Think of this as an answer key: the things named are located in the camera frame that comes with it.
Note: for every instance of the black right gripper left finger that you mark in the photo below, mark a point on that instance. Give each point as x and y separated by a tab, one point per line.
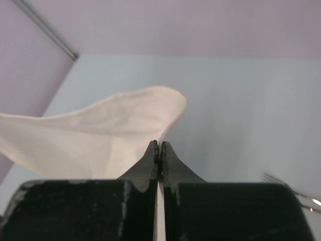
119	209

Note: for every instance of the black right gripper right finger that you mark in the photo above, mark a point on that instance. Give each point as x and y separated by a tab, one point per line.
200	210

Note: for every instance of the white cloth napkin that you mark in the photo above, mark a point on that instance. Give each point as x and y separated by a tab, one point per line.
100	141

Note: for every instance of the silver metal fork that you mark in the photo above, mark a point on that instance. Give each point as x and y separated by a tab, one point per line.
271	179

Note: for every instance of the left aluminium corner post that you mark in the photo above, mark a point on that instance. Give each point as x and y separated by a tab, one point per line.
47	28

